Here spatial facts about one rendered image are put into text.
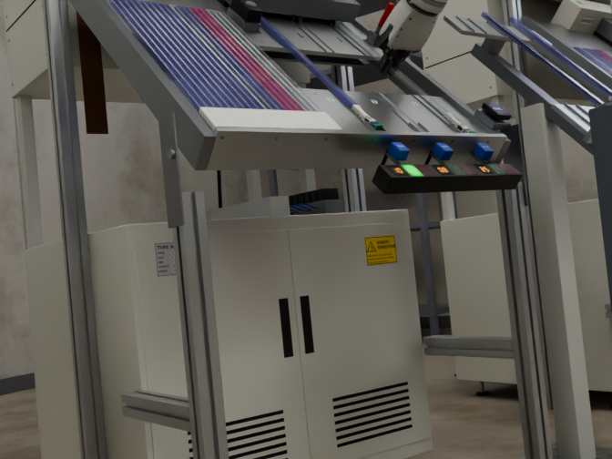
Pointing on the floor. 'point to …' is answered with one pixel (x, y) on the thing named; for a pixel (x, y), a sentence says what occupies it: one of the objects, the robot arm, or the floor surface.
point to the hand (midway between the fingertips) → (388, 65)
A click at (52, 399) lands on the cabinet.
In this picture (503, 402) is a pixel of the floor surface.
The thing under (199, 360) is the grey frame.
